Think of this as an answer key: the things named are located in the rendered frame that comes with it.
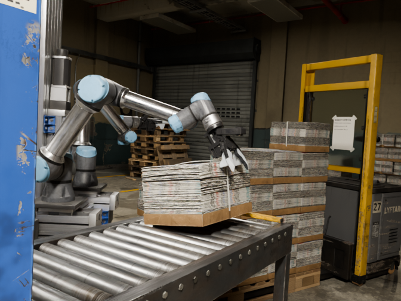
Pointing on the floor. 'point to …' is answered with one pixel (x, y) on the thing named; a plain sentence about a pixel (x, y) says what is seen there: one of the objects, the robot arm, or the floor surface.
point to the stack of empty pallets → (147, 159)
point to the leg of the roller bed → (281, 278)
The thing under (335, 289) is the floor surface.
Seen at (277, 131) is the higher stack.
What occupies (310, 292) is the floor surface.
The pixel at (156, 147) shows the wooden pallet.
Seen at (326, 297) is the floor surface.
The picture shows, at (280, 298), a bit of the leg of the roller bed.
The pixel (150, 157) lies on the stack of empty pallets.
